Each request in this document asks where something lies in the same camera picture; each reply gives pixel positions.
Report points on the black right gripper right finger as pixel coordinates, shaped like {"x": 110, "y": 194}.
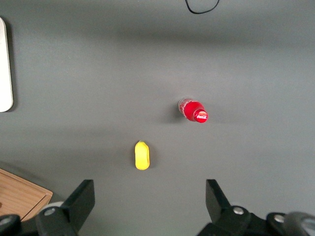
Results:
{"x": 219, "y": 209}

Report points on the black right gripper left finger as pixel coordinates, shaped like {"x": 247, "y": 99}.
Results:
{"x": 76, "y": 209}

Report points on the white rectangular tray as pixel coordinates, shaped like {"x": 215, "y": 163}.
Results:
{"x": 5, "y": 66}

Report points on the wooden drawer cabinet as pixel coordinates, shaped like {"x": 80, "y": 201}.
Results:
{"x": 19, "y": 194}

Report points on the yellow lemon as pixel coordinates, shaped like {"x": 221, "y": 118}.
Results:
{"x": 142, "y": 155}

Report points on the red cola bottle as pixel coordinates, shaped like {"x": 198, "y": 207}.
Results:
{"x": 192, "y": 110}

